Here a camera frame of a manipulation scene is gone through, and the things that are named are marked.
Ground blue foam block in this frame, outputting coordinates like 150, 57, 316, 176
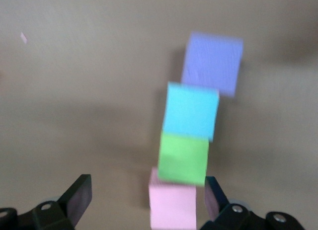
162, 82, 221, 143

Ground brown table mat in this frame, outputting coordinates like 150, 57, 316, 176
0, 0, 318, 230

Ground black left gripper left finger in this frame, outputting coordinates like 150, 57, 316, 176
0, 174, 92, 230

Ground green foam block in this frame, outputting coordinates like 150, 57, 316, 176
158, 132, 210, 187

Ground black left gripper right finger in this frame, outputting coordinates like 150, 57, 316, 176
200, 175, 305, 230

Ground pink foam block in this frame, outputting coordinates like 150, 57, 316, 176
148, 166, 197, 230

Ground purple foam block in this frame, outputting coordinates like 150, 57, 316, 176
181, 31, 244, 98

